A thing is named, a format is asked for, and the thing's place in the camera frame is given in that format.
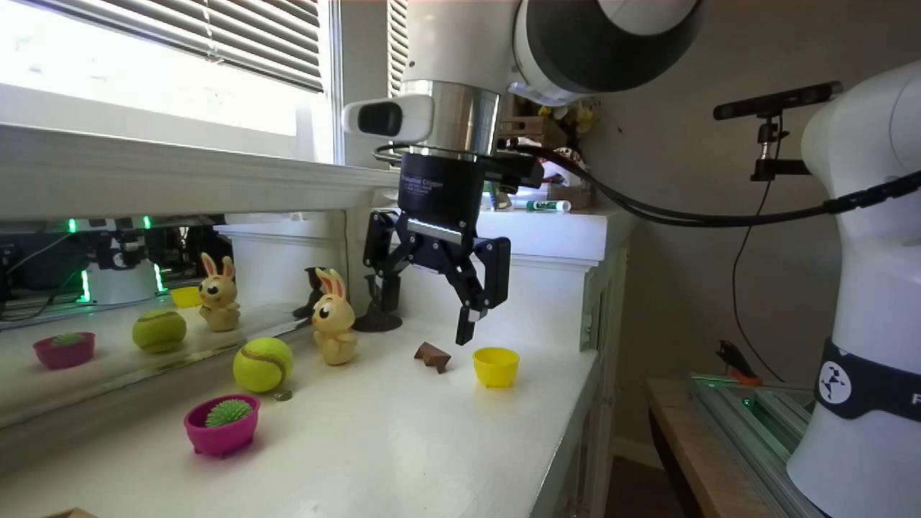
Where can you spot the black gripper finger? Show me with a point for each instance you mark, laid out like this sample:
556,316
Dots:
490,273
379,240

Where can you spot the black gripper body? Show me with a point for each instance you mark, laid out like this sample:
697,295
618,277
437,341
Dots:
438,190

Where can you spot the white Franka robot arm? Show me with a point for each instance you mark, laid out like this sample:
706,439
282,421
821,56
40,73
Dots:
461,39

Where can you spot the white raised shelf unit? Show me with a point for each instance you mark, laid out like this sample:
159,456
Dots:
549,289

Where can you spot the black conical stand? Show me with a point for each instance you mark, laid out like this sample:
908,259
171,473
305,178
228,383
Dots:
381,312

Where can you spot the white marker pen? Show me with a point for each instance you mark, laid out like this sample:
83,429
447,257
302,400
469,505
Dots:
549,204

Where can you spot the small yellow plastic cup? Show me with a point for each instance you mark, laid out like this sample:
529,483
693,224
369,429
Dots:
497,370

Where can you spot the dark brown block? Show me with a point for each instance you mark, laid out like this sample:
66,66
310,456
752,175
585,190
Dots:
433,357

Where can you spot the brown cardboard box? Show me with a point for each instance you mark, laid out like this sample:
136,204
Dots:
529,126

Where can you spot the clear plastic bag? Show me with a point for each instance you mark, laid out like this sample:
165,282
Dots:
553,172

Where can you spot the white window blind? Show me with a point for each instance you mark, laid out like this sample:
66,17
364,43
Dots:
212,39
400,47

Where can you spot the yellow-green tennis ball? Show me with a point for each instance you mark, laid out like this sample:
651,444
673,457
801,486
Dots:
260,364

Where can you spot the white counter cabinet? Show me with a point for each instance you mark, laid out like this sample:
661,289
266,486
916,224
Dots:
585,421

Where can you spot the small green ball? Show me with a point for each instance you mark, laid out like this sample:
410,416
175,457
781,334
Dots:
228,413

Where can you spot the brown wooden table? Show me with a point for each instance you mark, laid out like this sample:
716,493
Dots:
673,431

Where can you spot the pink plastic bowl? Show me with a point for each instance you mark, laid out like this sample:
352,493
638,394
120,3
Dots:
221,439

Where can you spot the black plug bundle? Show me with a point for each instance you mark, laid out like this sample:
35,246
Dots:
739,359

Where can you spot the aluminium profile rails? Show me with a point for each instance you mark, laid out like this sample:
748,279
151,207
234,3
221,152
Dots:
759,431

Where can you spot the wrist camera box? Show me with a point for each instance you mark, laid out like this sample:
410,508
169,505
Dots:
385,115

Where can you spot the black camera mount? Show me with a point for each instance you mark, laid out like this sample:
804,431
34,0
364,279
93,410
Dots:
772,152

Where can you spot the black stereo camera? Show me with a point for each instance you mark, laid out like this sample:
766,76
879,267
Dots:
779,98

